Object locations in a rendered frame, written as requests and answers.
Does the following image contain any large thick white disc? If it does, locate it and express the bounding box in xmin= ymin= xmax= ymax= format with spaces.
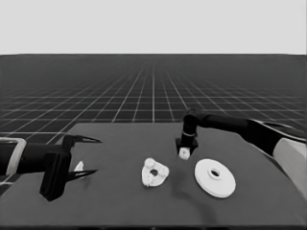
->
xmin=194 ymin=158 xmax=237 ymax=199

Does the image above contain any white round carrier with pins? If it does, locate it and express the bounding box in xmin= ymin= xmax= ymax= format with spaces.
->
xmin=141 ymin=158 xmax=170 ymax=188

